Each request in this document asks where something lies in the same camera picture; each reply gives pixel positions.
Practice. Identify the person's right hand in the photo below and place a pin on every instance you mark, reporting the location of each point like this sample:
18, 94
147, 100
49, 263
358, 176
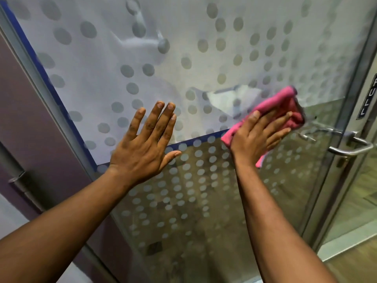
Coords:
250, 141

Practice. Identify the black sign plate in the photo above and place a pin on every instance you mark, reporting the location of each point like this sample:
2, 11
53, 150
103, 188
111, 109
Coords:
367, 97

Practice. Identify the person's left thumb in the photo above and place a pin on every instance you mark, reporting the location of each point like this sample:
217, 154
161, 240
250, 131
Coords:
171, 159

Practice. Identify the grey metal door frame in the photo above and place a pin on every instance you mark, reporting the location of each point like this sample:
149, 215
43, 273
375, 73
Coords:
338, 162

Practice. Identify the person's right thumb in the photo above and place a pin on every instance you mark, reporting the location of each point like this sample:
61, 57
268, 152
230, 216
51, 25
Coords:
251, 120

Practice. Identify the person's right middle finger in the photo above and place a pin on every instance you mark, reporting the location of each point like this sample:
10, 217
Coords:
279, 134

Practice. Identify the person's left middle finger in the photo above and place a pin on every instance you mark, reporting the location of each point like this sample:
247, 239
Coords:
165, 119

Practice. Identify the person's left hand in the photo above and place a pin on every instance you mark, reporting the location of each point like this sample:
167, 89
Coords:
138, 154

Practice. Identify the person's right little finger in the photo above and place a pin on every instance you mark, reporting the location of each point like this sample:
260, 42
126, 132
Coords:
270, 148

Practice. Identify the grey metal rail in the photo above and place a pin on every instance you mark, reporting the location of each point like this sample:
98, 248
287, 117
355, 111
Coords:
17, 173

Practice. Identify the person's right forearm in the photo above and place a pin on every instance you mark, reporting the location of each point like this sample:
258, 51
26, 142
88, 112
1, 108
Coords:
276, 229

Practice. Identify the person's left forearm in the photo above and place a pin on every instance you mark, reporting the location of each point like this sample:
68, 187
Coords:
59, 226

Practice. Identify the dotted frosted glass door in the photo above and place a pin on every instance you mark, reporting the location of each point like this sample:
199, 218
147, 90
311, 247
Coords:
191, 55

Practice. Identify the pink cleaning cloth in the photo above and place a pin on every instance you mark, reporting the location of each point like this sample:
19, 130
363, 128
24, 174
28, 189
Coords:
282, 104

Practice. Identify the person's left little finger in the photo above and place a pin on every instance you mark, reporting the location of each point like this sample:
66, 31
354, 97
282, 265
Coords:
136, 122

